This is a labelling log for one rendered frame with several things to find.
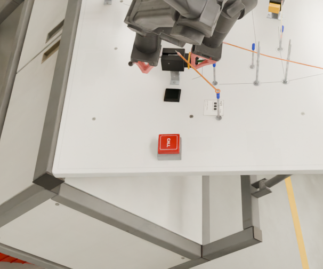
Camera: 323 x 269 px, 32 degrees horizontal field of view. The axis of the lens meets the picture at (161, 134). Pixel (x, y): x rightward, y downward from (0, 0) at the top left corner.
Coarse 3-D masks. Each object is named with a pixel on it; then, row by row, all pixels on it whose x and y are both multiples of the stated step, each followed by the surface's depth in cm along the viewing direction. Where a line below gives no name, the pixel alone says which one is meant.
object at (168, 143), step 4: (160, 136) 134; (164, 136) 134; (168, 136) 134; (172, 136) 134; (176, 136) 134; (160, 140) 134; (164, 140) 133; (168, 140) 133; (172, 140) 133; (176, 140) 133; (160, 144) 133; (164, 144) 133; (168, 144) 133; (172, 144) 133; (176, 144) 132; (160, 148) 132; (164, 148) 132; (168, 148) 132; (172, 148) 132; (176, 148) 132; (160, 152) 132; (164, 152) 132; (168, 152) 132; (172, 152) 132; (176, 152) 132
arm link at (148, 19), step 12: (132, 0) 125; (144, 0) 116; (156, 0) 106; (132, 12) 121; (144, 12) 112; (156, 12) 104; (168, 12) 97; (132, 24) 123; (144, 24) 118; (156, 24) 113; (168, 24) 106; (180, 36) 91; (192, 36) 88
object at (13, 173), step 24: (48, 48) 183; (24, 72) 190; (48, 72) 174; (24, 96) 181; (48, 96) 166; (24, 120) 172; (0, 144) 178; (24, 144) 164; (0, 168) 170; (24, 168) 156; (0, 192) 162
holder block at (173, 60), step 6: (168, 48) 143; (174, 48) 143; (162, 54) 143; (162, 60) 141; (168, 60) 140; (174, 60) 140; (180, 60) 140; (162, 66) 143; (168, 66) 142; (174, 66) 142; (180, 66) 142
